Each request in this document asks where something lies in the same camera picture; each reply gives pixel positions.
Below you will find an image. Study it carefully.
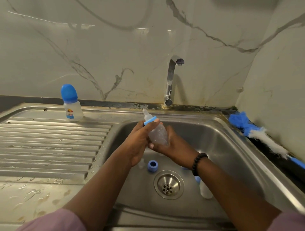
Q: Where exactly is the person's right forearm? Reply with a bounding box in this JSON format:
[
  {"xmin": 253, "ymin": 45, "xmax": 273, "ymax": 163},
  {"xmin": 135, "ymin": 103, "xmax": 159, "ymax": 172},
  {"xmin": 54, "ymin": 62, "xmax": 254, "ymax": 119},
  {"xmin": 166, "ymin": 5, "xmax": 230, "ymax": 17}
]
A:
[{"xmin": 195, "ymin": 159, "xmax": 287, "ymax": 231}]

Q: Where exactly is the cartoon print baby bottle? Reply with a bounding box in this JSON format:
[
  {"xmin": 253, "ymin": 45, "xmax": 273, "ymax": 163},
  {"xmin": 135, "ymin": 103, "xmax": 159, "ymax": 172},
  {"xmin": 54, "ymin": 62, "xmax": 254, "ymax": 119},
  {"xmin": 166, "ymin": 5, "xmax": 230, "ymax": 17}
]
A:
[{"xmin": 60, "ymin": 84, "xmax": 84, "ymax": 122}]

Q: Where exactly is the chrome sink faucet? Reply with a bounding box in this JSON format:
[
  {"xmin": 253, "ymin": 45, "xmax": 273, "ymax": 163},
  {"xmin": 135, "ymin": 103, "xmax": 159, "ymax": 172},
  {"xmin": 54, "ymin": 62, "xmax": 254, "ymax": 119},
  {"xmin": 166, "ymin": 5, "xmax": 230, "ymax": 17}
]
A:
[{"xmin": 163, "ymin": 56, "xmax": 185, "ymax": 108}]

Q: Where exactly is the metal sink drain strainer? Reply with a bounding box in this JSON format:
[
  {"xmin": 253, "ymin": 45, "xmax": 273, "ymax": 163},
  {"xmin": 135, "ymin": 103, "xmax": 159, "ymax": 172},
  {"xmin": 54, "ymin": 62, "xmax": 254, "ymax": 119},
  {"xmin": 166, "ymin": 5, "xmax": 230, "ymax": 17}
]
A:
[{"xmin": 153, "ymin": 170, "xmax": 185, "ymax": 200}]

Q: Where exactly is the black bead bracelet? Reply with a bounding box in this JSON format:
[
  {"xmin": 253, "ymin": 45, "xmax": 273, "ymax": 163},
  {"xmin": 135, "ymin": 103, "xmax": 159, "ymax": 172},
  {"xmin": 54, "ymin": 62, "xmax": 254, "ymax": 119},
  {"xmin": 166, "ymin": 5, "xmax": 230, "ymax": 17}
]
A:
[{"xmin": 192, "ymin": 152, "xmax": 209, "ymax": 177}]

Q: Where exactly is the person's left forearm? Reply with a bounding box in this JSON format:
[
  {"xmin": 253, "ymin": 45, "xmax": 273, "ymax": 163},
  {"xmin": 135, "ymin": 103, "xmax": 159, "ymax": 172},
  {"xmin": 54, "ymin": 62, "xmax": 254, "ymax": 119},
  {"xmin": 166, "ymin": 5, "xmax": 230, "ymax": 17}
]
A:
[{"xmin": 64, "ymin": 148, "xmax": 136, "ymax": 224}]

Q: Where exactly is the stainless steel sink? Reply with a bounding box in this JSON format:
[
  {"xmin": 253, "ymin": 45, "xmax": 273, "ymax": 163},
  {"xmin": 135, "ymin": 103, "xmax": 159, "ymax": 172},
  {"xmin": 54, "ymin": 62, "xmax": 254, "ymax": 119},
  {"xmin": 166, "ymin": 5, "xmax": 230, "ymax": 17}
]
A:
[{"xmin": 0, "ymin": 104, "xmax": 305, "ymax": 231}]

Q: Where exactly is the blue collar ring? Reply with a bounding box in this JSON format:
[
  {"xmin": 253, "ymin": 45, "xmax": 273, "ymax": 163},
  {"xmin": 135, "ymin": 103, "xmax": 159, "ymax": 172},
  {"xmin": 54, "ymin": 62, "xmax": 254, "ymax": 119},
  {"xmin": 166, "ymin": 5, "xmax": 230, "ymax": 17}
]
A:
[{"xmin": 147, "ymin": 160, "xmax": 159, "ymax": 172}]

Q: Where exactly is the person's left hand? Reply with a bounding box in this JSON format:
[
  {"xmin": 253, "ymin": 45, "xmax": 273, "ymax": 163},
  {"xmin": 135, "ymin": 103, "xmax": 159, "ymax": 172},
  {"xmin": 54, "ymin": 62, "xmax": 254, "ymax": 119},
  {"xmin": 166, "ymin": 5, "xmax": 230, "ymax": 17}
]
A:
[{"xmin": 117, "ymin": 119, "xmax": 161, "ymax": 167}]

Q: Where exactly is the translucent bottle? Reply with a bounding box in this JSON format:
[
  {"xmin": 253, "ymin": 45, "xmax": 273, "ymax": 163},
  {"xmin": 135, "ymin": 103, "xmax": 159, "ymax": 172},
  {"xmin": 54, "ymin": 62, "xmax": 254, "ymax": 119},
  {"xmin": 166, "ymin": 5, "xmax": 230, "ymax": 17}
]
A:
[
  {"xmin": 198, "ymin": 178, "xmax": 214, "ymax": 200},
  {"xmin": 142, "ymin": 109, "xmax": 170, "ymax": 146}
]

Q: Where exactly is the translucent bottle front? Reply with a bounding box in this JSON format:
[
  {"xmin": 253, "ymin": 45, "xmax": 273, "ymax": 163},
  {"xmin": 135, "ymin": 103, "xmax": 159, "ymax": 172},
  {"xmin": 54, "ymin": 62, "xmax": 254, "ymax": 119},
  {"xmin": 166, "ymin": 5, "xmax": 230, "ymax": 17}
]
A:
[{"xmin": 142, "ymin": 109, "xmax": 170, "ymax": 146}]

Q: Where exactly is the pink shirt sleeve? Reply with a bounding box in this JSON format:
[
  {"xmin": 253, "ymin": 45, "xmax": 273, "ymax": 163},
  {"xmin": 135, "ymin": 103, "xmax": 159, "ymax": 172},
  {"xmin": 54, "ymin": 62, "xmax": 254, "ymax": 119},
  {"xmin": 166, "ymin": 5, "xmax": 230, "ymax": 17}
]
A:
[
  {"xmin": 267, "ymin": 211, "xmax": 305, "ymax": 231},
  {"xmin": 17, "ymin": 208, "xmax": 89, "ymax": 231}
]

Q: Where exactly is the person's right hand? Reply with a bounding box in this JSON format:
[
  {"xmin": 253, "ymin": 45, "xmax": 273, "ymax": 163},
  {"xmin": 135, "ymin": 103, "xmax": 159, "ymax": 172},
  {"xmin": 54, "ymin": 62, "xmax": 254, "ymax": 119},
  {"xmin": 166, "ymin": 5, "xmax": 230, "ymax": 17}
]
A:
[{"xmin": 148, "ymin": 125, "xmax": 201, "ymax": 169}]

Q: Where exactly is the blue and white bottle brush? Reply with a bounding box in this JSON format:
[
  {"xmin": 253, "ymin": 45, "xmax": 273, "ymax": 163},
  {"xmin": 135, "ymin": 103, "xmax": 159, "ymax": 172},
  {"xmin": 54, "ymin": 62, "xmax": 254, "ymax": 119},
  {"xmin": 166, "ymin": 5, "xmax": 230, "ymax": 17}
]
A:
[{"xmin": 229, "ymin": 111, "xmax": 305, "ymax": 169}]

